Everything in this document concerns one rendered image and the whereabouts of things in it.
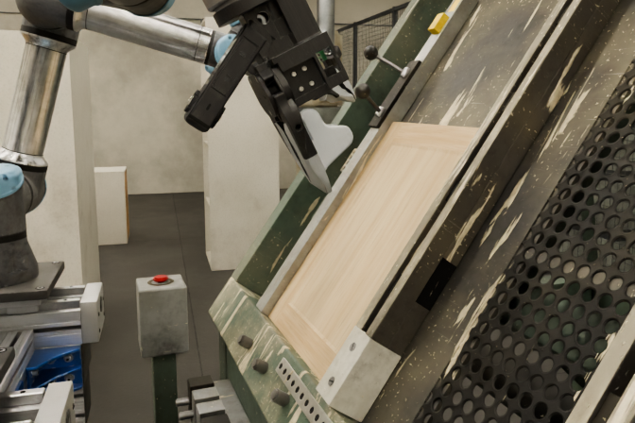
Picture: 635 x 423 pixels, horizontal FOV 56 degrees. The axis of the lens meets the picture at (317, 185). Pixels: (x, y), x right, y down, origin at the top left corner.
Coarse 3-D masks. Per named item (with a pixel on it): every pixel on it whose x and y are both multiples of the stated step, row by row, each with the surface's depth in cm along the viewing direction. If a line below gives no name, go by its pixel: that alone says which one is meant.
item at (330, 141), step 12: (312, 120) 59; (288, 132) 59; (312, 132) 59; (324, 132) 60; (336, 132) 60; (348, 132) 60; (324, 144) 60; (336, 144) 60; (348, 144) 61; (300, 156) 59; (324, 156) 60; (336, 156) 61; (312, 168) 59; (324, 168) 60; (312, 180) 61; (324, 180) 61
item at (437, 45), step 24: (456, 24) 149; (432, 48) 148; (432, 72) 149; (408, 96) 147; (360, 144) 149; (360, 168) 145; (336, 192) 145; (312, 240) 143; (288, 264) 144; (264, 312) 141
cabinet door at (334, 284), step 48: (384, 144) 143; (432, 144) 125; (384, 192) 131; (432, 192) 115; (336, 240) 136; (384, 240) 119; (288, 288) 141; (336, 288) 124; (288, 336) 128; (336, 336) 113
